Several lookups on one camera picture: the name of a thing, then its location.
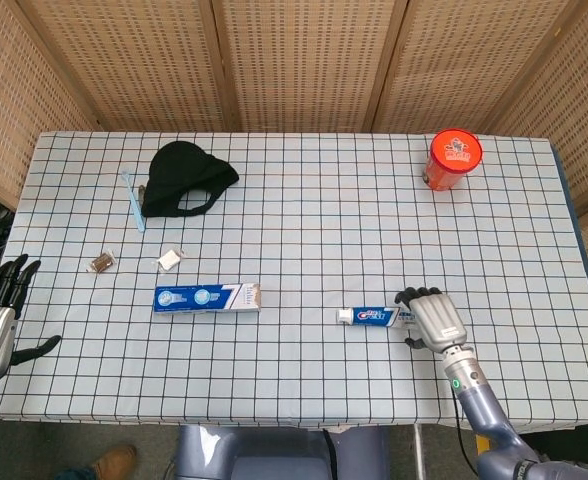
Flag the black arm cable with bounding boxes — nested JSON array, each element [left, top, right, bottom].
[[448, 385, 481, 472]]

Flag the blue white toothpaste carton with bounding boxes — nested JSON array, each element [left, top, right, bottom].
[[152, 282, 263, 315]]

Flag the blue grid tablecloth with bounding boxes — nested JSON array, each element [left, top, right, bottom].
[[0, 130, 588, 434]]

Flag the bamboo folding screen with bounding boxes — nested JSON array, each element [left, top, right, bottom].
[[0, 0, 588, 301]]

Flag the grey-blue robot torso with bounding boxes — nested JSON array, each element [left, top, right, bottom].
[[172, 424, 391, 480]]

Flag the brown wrapped candy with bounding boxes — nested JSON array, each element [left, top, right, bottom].
[[86, 250, 118, 275]]

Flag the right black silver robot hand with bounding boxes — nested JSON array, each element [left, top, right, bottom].
[[393, 286, 475, 357]]

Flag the white table leg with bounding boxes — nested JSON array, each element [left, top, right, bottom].
[[412, 424, 424, 480]]

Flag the orange lidded snack tub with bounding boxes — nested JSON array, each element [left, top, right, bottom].
[[421, 128, 484, 193]]

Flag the black knit hat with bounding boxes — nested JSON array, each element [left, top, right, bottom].
[[140, 140, 241, 220]]

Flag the white wrapped candy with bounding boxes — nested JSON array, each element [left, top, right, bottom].
[[153, 245, 188, 273]]

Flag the brown shoe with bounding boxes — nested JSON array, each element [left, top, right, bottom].
[[90, 443, 138, 480]]

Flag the blue white toothpaste tube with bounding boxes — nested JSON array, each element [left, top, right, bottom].
[[336, 305, 418, 329]]

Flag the light blue toothbrush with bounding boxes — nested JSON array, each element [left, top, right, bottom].
[[121, 169, 147, 234]]

